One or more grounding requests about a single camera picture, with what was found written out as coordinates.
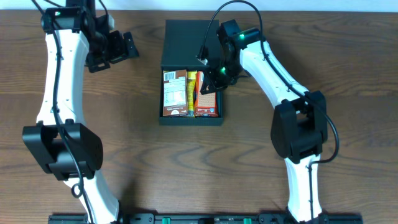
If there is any red orange snack box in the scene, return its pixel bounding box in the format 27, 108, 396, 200
194, 71, 218, 117

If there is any yellow snack bag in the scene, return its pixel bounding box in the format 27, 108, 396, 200
187, 71, 197, 118

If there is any brown Pocky box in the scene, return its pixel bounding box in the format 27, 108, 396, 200
162, 70, 188, 117

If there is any black mounting rail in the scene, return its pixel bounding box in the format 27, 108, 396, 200
47, 212, 364, 224

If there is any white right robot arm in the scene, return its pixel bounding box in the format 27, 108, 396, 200
200, 20, 330, 223

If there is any dark green box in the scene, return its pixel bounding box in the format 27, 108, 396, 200
159, 19, 224, 126

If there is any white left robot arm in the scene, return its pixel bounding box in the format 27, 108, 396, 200
22, 0, 139, 223

